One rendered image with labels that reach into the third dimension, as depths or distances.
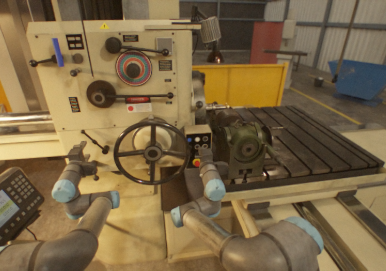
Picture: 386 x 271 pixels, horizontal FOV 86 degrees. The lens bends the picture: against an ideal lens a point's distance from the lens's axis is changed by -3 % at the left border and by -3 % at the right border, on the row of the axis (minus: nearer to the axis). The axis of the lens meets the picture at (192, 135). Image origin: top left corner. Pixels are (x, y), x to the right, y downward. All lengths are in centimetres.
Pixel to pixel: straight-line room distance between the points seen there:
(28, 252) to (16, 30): 165
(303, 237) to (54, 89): 121
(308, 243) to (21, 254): 67
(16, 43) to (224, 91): 292
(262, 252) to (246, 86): 357
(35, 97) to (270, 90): 350
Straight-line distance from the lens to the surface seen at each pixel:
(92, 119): 128
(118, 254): 214
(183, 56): 115
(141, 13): 179
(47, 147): 182
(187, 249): 215
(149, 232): 192
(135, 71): 106
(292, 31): 710
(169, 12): 179
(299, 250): 63
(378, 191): 267
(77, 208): 100
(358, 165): 192
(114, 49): 109
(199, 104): 118
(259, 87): 409
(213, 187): 84
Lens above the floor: 189
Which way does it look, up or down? 28 degrees down
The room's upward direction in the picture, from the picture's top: straight up
